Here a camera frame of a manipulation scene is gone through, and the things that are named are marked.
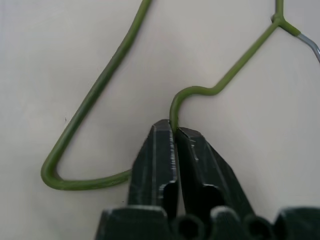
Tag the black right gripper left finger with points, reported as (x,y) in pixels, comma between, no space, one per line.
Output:
(155,165)

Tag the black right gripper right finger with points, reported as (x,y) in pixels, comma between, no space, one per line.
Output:
(202,162)

